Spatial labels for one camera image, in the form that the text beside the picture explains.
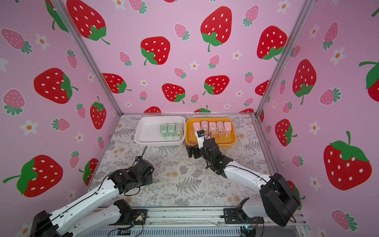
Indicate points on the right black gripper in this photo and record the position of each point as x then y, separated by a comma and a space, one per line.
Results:
198, 151

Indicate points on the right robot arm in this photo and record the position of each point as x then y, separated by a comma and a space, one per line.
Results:
278, 201

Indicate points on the white plastic storage tray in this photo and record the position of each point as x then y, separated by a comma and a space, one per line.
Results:
148, 131

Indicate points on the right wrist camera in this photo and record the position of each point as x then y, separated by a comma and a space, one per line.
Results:
200, 135

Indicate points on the pink sharpener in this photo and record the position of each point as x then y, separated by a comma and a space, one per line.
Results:
227, 128
220, 128
212, 128
205, 126
196, 128

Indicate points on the aluminium front rail frame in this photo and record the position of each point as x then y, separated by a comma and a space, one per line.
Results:
201, 222

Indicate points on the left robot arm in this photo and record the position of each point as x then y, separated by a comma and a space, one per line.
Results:
76, 219

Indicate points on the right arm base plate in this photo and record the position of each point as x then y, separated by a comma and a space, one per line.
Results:
236, 216

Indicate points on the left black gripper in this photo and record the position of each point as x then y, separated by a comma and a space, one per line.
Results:
149, 177

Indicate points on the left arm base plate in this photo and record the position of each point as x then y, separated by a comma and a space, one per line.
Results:
133, 216

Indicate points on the yellow plastic storage tray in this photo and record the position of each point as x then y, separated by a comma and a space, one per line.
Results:
224, 141

